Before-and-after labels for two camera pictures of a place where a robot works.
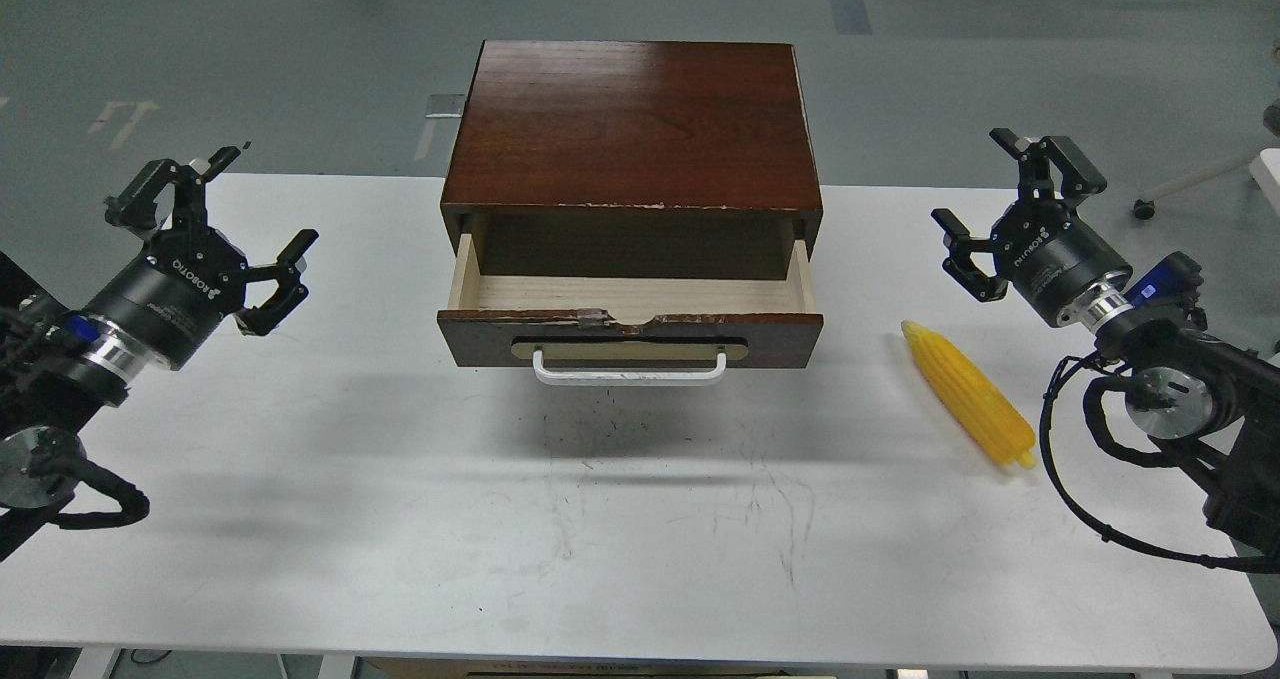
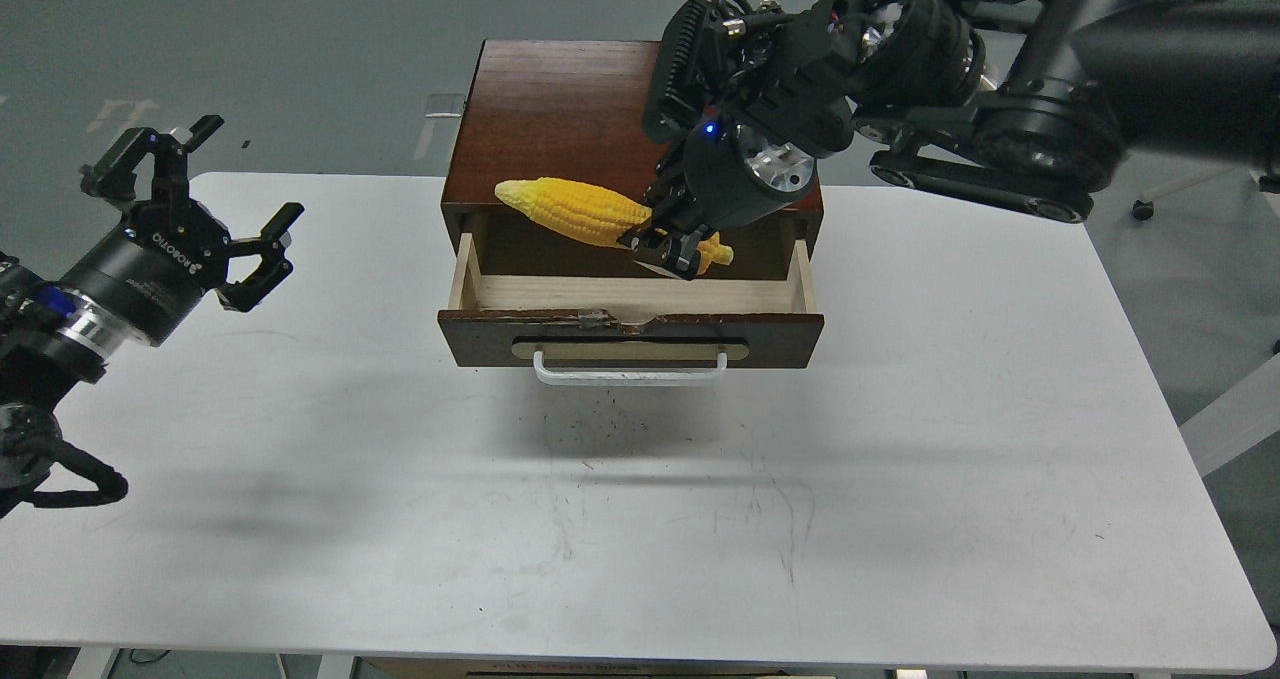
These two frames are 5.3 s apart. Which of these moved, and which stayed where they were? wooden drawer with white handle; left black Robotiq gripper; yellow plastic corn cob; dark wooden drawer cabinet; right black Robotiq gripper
Moved: yellow plastic corn cob; right black Robotiq gripper; left black Robotiq gripper
Stayed: dark wooden drawer cabinet; wooden drawer with white handle
